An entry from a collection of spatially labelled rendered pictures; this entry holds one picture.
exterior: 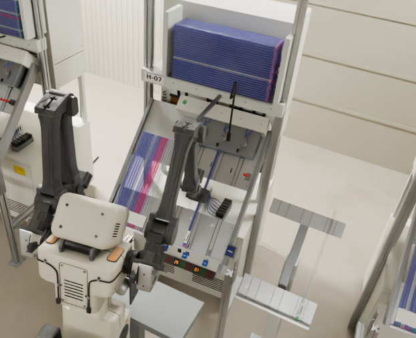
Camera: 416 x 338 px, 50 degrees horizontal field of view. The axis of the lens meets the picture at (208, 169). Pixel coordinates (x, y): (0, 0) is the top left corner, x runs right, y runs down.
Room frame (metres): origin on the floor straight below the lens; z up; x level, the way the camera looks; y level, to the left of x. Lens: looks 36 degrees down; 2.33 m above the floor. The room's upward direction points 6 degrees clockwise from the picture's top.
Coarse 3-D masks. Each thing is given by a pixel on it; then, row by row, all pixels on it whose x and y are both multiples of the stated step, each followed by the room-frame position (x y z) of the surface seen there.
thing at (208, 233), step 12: (156, 204) 1.74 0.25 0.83; (180, 216) 1.69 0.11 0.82; (192, 216) 1.68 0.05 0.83; (204, 216) 1.67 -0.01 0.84; (144, 228) 1.65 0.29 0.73; (180, 228) 1.64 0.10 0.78; (192, 228) 1.63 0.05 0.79; (204, 228) 1.63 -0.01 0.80; (216, 228) 1.62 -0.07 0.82; (228, 228) 1.62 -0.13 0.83; (180, 240) 1.59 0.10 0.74; (192, 240) 1.58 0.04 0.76; (204, 240) 1.58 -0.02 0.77; (216, 240) 1.58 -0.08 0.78; (228, 240) 1.57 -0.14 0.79; (204, 252) 1.54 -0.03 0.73; (216, 252) 1.53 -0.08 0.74
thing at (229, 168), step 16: (160, 112) 2.13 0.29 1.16; (176, 112) 2.12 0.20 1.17; (144, 128) 2.07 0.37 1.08; (160, 128) 2.06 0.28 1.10; (208, 160) 1.89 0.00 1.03; (224, 160) 1.88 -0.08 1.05; (240, 160) 1.87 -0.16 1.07; (256, 160) 1.87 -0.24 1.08; (224, 176) 1.82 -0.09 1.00; (240, 176) 1.81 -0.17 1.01
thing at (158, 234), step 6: (156, 222) 1.13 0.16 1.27; (162, 222) 1.14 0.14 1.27; (150, 228) 1.11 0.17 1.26; (156, 228) 1.11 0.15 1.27; (162, 228) 1.11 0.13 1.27; (150, 234) 1.09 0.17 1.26; (156, 234) 1.09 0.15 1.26; (162, 234) 1.09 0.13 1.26; (150, 240) 1.07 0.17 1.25; (156, 240) 1.07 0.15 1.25; (162, 240) 1.08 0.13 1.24
